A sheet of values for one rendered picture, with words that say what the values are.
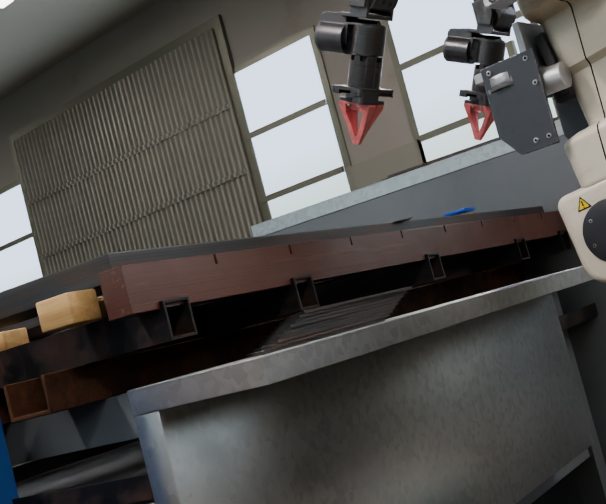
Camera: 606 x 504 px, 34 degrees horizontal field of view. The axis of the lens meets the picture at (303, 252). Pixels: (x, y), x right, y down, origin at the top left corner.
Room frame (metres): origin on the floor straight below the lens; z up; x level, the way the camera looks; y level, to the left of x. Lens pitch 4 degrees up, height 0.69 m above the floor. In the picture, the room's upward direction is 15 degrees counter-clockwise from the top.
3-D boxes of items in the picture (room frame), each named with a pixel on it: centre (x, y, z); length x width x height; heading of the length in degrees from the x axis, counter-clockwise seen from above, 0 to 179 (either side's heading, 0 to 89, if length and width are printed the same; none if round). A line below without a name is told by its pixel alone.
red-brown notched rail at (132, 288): (1.88, -0.21, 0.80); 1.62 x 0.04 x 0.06; 147
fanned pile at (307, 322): (1.37, 0.01, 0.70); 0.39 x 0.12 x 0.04; 147
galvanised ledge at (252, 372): (1.65, -0.20, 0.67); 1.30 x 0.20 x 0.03; 147
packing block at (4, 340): (1.60, 0.50, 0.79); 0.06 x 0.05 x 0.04; 57
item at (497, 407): (1.69, -0.14, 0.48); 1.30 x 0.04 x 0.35; 147
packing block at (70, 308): (1.26, 0.30, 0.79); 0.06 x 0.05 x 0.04; 57
